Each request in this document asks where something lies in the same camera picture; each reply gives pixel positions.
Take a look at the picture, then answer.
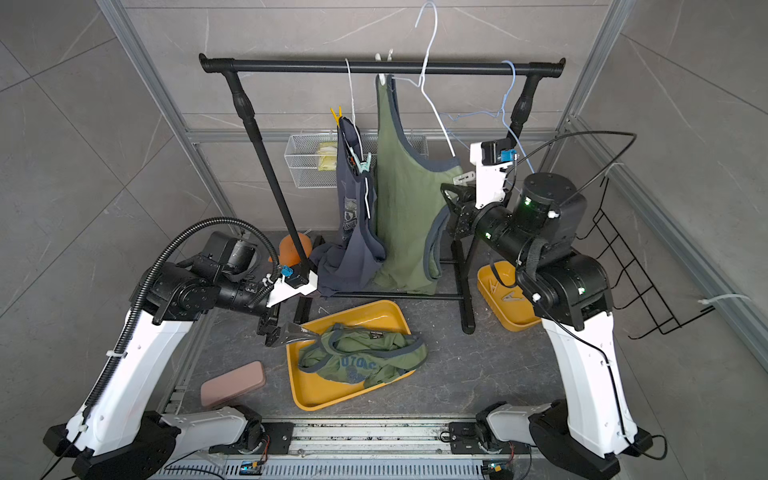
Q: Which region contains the white wire basket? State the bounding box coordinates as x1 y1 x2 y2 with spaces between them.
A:
283 132 430 190

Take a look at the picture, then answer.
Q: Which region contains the orange plush toy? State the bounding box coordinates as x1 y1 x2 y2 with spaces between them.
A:
278 233 312 267

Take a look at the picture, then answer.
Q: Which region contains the light blue wire hanger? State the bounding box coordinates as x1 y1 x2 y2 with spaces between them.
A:
467 60 565 204

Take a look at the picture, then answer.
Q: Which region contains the plain green tank top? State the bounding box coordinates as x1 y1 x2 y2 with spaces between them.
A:
374 75 463 295

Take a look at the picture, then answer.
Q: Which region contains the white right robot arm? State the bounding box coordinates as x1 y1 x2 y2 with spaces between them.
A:
440 173 653 479

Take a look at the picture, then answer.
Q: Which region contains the metal base rail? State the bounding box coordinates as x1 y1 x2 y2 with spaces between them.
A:
149 416 592 480

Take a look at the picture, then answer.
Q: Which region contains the black clothes rack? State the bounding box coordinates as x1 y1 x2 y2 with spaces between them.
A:
198 52 567 335

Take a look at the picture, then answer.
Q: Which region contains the small yellow plastic tray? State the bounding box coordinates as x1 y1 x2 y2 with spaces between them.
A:
477 261 541 332

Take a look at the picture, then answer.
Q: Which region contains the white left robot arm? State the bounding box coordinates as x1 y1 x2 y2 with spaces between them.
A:
44 216 318 479

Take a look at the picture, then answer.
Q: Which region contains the yellow item in basket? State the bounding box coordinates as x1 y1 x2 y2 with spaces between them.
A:
316 142 338 171

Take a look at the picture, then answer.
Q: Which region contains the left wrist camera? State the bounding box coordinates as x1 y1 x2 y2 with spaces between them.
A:
266 266 318 308

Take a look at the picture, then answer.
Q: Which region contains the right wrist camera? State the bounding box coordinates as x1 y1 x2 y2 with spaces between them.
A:
470 138 517 210

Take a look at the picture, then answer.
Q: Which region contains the large yellow plastic tray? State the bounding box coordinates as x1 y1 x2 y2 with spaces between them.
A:
285 300 411 412

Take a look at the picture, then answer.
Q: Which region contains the dark grey tank top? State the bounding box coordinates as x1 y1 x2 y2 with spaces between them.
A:
310 117 387 297

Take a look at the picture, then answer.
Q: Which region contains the green printed tank top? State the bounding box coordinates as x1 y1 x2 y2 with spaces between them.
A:
298 323 428 389

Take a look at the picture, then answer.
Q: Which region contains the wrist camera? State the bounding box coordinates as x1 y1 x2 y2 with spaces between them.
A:
470 138 517 210
266 266 318 308

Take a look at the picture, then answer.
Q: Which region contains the black wire wall rack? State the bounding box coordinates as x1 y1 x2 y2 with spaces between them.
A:
576 179 715 341

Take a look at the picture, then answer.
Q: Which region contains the pink rectangular case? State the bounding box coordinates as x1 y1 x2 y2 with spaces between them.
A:
200 361 266 408

